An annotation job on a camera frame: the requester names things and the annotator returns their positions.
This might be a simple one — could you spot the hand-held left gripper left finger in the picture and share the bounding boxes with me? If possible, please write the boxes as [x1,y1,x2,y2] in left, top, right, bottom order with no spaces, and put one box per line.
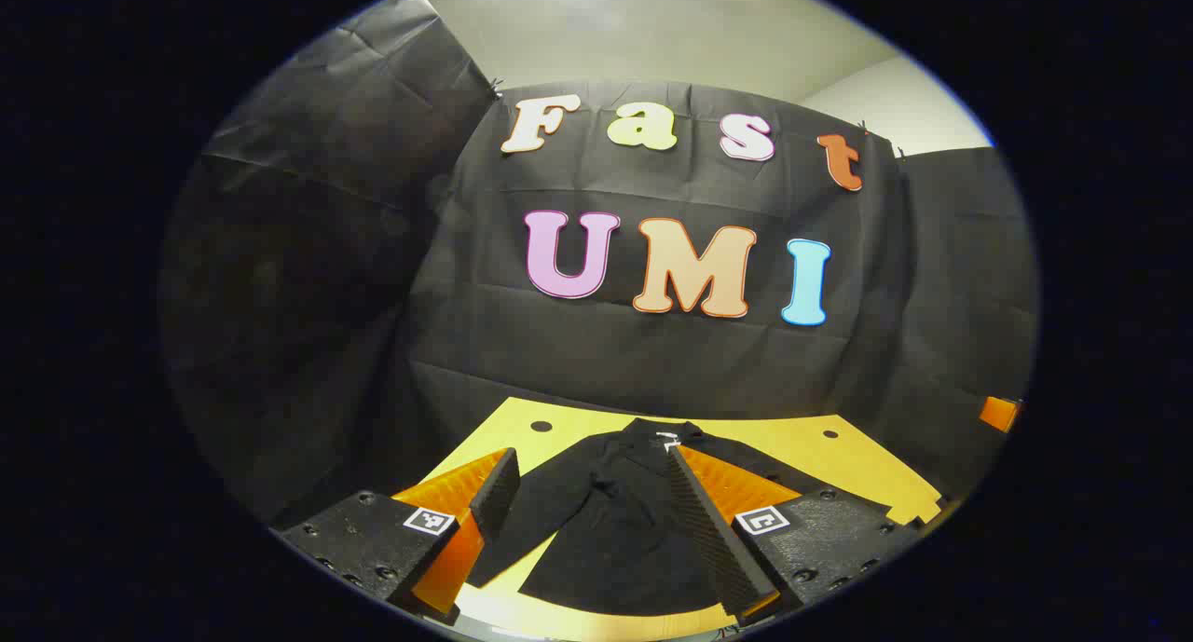
[280,446,521,619]

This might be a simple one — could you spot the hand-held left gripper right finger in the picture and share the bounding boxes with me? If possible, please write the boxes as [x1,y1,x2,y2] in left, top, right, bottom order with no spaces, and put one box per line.
[666,442,924,629]

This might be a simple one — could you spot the black buttoned coat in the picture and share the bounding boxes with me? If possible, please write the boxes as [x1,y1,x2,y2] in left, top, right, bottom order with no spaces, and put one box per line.
[466,418,840,617]

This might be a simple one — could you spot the black backdrop cloth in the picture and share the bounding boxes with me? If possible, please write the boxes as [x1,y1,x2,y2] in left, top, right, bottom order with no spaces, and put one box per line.
[158,0,1040,531]

